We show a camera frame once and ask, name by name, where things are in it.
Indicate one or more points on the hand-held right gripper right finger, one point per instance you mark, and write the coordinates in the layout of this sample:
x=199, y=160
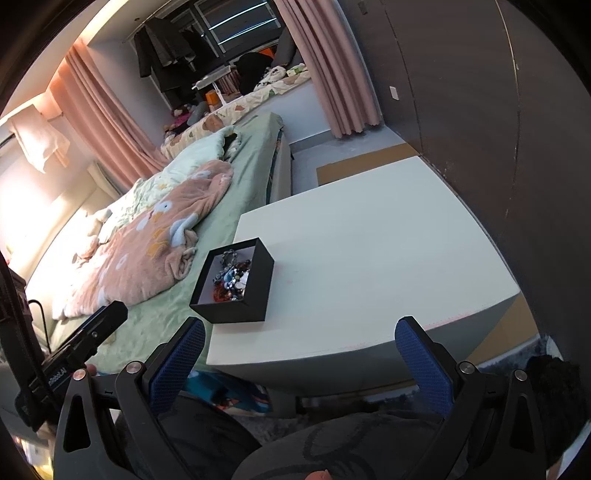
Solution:
x=425, y=364

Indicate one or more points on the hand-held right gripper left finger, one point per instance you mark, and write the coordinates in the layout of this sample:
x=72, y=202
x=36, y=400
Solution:
x=175, y=364

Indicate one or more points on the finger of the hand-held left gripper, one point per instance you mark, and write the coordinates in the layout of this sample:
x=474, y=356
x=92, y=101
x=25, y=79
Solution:
x=97, y=327

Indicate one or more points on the black jewelry box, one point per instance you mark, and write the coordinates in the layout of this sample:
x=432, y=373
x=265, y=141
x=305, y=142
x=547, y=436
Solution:
x=249, y=300

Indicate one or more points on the person's left hand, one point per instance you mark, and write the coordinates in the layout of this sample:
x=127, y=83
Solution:
x=91, y=369

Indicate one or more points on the colourful printed cloth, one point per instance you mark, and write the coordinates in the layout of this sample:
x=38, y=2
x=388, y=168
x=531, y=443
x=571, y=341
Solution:
x=231, y=397

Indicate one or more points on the pink duck print blanket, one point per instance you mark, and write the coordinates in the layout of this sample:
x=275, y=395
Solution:
x=152, y=249

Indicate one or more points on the cream plush toy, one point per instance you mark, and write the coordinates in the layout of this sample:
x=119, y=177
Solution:
x=94, y=230

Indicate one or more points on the dark cloth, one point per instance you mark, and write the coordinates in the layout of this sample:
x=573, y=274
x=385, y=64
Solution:
x=554, y=406

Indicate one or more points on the bed with green sheet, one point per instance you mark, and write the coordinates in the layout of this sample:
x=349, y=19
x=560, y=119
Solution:
x=244, y=184

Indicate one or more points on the cream hanging cloth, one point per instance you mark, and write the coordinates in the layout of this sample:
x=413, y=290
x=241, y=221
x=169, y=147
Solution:
x=39, y=138

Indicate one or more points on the light green floral quilt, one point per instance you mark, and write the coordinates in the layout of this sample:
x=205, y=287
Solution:
x=194, y=152

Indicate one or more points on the pink curtain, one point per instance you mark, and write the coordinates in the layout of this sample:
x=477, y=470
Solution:
x=332, y=69
x=106, y=120

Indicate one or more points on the brown cardboard sheet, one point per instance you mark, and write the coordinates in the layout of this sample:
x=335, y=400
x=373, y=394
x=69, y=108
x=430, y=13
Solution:
x=360, y=161

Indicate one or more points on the pile of plush toys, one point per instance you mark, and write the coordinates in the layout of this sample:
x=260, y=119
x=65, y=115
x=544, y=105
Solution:
x=184, y=120

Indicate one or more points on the cream floral mattress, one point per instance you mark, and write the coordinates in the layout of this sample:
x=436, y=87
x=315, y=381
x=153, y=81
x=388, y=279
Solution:
x=240, y=104

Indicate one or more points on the white folding table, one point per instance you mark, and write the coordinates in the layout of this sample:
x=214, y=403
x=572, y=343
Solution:
x=217, y=83

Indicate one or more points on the dark hanging clothes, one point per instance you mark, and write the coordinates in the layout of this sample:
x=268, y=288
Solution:
x=161, y=50

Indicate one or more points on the black bag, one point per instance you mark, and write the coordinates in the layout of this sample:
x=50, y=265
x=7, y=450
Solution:
x=254, y=71

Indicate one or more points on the window with blinds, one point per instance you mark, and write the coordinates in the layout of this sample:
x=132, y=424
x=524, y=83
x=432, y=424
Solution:
x=240, y=23

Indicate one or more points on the white wall switch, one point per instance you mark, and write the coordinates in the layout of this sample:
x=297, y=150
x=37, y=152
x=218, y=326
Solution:
x=394, y=92

